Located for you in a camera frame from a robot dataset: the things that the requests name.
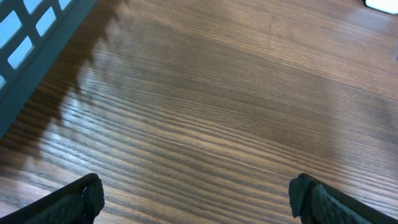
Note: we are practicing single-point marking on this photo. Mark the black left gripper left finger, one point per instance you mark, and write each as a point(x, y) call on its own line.
point(78, 202)

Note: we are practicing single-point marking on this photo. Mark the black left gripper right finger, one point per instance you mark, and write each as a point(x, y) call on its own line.
point(316, 202)

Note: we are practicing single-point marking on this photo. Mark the white barcode scanner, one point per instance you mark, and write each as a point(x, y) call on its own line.
point(387, 6)

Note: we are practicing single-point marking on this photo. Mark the grey plastic basket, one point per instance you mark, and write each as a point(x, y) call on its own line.
point(33, 33)

